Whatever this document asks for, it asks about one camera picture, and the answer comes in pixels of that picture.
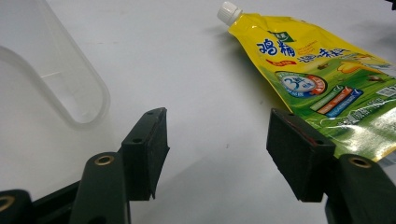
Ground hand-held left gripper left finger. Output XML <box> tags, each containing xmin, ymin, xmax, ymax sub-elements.
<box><xmin>68</xmin><ymin>106</ymin><xmax>171</xmax><ymax>224</ymax></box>

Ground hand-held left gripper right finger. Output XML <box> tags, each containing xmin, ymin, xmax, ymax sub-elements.
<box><xmin>265</xmin><ymin>107</ymin><xmax>396</xmax><ymax>224</ymax></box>

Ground yellow green spout pouch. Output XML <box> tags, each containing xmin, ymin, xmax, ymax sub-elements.
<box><xmin>217</xmin><ymin>1</ymin><xmax>396</xmax><ymax>163</ymax></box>

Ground clear plastic container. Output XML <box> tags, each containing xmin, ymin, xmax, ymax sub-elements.
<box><xmin>0</xmin><ymin>0</ymin><xmax>112</xmax><ymax>200</ymax></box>

